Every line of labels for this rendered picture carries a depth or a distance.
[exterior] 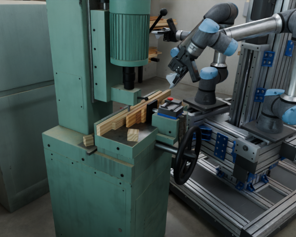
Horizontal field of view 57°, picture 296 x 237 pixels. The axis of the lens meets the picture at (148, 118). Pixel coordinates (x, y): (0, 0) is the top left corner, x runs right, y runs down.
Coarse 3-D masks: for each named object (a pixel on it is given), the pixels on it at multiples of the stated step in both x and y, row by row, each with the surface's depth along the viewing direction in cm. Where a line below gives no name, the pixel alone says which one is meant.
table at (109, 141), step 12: (108, 132) 127; (120, 132) 128; (144, 132) 128; (156, 132) 133; (96, 144) 126; (108, 144) 122; (120, 144) 118; (132, 144) 118; (144, 144) 125; (132, 156) 118
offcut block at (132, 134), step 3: (129, 129) 122; (132, 129) 122; (135, 129) 122; (138, 129) 123; (129, 132) 120; (132, 132) 120; (135, 132) 120; (138, 132) 121; (129, 135) 119; (132, 135) 119; (135, 135) 119; (138, 135) 122; (129, 138) 120; (132, 138) 120; (135, 138) 120; (135, 141) 120
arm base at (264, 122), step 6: (264, 114) 152; (258, 120) 157; (264, 120) 152; (270, 120) 150; (276, 120) 149; (258, 126) 154; (264, 126) 152; (270, 126) 150; (276, 126) 150; (282, 126) 152; (270, 132) 151; (276, 132) 150
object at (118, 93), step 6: (114, 90) 133; (120, 90) 131; (126, 90) 130; (132, 90) 131; (138, 90) 131; (114, 96) 135; (120, 96) 133; (126, 96) 131; (132, 96) 129; (138, 96) 133; (120, 102) 134; (126, 102) 132; (132, 102) 130; (138, 102) 134
